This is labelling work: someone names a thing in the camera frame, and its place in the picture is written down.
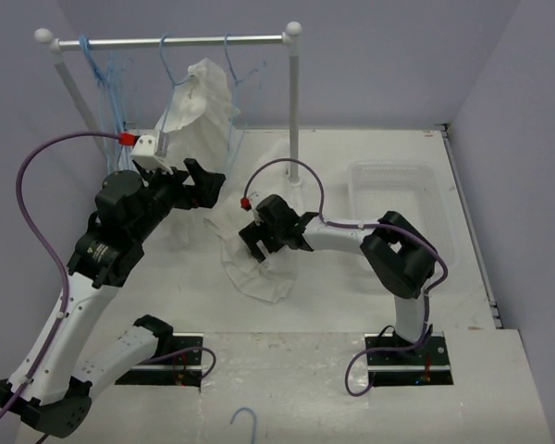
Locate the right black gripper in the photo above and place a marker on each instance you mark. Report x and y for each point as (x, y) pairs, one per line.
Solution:
(252, 234)

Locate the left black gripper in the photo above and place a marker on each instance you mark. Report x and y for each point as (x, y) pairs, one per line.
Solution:
(203, 193)

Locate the blue wire hanger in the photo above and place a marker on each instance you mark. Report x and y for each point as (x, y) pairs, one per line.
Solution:
(236, 92)

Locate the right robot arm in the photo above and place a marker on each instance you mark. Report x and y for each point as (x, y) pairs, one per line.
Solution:
(405, 263)

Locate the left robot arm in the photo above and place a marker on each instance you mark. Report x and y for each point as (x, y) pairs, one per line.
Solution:
(53, 390)

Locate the blue hanger holding garment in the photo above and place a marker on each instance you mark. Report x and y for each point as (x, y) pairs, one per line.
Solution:
(168, 69)

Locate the bundle of blue hangers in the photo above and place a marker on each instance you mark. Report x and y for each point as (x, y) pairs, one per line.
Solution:
(112, 103)

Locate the clear plastic basket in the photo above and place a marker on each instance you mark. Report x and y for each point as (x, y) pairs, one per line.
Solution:
(409, 188)

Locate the white and silver clothes rack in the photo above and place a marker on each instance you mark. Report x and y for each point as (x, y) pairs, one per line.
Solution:
(290, 38)

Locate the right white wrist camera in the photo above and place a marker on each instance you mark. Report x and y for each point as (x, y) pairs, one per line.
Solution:
(252, 205)

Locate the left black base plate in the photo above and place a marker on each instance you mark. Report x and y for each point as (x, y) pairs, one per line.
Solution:
(183, 370)

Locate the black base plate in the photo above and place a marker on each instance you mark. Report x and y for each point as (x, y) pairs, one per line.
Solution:
(183, 370)
(428, 366)

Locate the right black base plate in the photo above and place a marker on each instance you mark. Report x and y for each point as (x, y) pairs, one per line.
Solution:
(428, 366)

